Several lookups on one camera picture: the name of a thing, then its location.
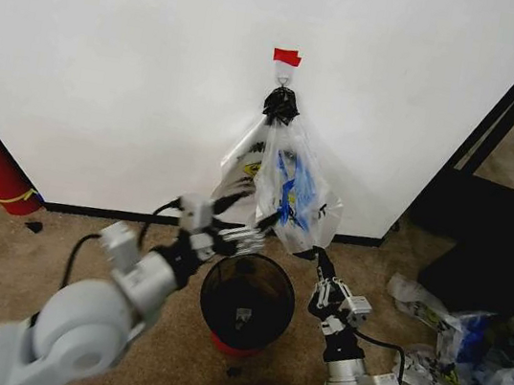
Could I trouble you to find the clear bag black yellow print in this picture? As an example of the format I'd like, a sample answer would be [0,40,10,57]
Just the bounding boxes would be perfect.
[209,109,274,208]

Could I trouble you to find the clear garbage bag blue print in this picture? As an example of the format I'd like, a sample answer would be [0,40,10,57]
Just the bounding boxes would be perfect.
[246,115,357,262]

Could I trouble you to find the black mesh bin red base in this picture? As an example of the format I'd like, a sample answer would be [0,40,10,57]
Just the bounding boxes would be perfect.
[191,245,303,364]

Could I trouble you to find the crumpled clear plastic bag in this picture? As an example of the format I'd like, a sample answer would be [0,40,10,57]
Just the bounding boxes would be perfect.
[381,271,471,334]

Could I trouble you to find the black cabinet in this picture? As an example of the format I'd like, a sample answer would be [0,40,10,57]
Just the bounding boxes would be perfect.
[413,126,514,323]

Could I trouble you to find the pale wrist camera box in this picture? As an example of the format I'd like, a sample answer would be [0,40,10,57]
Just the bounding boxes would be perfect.
[337,291,376,328]
[173,192,219,237]

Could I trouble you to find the black metal shelf frame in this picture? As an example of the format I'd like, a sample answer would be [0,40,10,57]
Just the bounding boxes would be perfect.
[405,0,514,251]

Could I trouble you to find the crumpled bag yellow black print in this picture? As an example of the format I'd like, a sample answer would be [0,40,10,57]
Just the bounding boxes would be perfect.
[395,340,467,385]

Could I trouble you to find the small black floor scrap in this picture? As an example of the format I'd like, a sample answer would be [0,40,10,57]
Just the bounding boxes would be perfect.
[23,218,45,236]

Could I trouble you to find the crumpled bag blue print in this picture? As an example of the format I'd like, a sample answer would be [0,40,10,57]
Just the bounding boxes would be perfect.
[449,303,514,373]

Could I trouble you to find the metal wall hook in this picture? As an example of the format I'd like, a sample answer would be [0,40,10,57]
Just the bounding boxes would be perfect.
[272,62,295,90]

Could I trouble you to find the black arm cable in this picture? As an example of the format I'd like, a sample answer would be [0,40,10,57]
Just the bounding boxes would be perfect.
[346,330,413,385]
[58,230,104,296]

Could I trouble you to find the black knotted bag tie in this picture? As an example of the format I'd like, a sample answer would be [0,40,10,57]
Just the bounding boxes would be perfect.
[260,84,303,129]

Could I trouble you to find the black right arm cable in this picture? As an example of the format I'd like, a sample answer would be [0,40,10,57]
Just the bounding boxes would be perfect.
[346,330,413,385]

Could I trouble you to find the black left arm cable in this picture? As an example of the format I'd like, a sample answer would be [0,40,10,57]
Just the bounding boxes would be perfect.
[58,230,104,296]

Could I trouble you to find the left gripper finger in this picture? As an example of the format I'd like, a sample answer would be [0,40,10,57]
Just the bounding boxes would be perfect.
[210,185,253,224]
[212,203,282,261]

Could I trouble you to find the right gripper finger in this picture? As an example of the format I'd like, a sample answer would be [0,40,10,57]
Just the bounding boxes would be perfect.
[308,248,342,314]
[329,275,357,318]

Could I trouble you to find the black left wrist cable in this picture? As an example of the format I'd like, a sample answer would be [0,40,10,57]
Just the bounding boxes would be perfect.
[136,192,186,249]

